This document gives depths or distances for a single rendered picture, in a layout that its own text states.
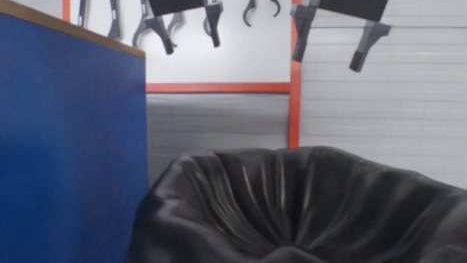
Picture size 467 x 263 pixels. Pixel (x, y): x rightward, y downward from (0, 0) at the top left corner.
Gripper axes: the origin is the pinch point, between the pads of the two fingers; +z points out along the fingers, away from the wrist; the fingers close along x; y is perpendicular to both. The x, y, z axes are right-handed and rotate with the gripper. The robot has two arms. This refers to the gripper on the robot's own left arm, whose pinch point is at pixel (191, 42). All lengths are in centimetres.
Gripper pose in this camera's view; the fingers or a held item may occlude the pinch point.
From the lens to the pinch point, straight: 63.0
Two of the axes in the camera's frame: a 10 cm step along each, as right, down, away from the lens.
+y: 1.2, -6.0, 7.9
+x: -9.7, 0.8, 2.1
